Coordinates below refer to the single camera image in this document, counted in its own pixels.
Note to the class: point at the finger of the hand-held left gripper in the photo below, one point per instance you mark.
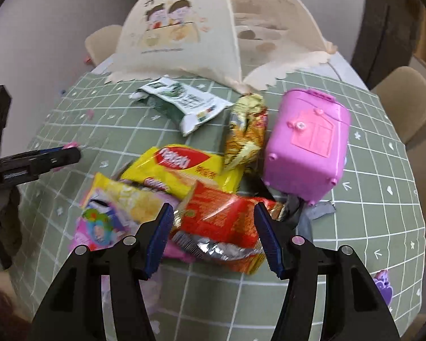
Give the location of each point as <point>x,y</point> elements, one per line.
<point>51,150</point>
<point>56,160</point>

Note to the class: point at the green grid tablecloth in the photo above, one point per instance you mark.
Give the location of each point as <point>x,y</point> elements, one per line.
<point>358,220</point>

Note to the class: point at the black and grey torn wrapper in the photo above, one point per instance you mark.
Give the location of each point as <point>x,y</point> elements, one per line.
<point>301,213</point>

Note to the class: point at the beige chair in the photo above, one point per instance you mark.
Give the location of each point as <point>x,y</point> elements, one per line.
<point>404,103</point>
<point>103,42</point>

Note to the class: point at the cartoon printed mesh food cover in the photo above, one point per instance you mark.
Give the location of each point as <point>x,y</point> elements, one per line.
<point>177,53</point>

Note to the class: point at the yellow and pink snack packet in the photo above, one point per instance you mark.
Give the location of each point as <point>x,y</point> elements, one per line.
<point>127,199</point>

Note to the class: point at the purple toy carriage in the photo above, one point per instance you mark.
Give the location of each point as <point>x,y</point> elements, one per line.
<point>383,286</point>

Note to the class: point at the white plate with food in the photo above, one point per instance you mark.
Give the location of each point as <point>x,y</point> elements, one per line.
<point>259,35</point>

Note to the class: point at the gold crumpled snack wrapper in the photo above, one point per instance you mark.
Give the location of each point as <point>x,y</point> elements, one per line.
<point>245,131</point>

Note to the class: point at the person's left hand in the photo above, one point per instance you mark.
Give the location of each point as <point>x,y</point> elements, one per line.
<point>9,220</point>

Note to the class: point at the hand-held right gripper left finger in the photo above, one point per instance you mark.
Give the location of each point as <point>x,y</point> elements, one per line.
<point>161,238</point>

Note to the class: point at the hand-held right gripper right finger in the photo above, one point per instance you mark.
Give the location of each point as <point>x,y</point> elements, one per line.
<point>268,234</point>

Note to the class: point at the green and white snack packet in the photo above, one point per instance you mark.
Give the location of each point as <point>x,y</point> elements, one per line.
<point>184,103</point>

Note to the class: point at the dark red cloth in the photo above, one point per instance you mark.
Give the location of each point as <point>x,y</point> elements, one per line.
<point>3,312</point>

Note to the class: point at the pink plastic toy box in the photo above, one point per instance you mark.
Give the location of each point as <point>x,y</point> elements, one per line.
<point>305,156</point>

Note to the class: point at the yellow snack packet red label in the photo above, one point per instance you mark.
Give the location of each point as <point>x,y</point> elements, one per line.
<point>198,174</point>

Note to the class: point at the red snack packet silver lining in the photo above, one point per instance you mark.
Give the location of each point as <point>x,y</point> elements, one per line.
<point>220,216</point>

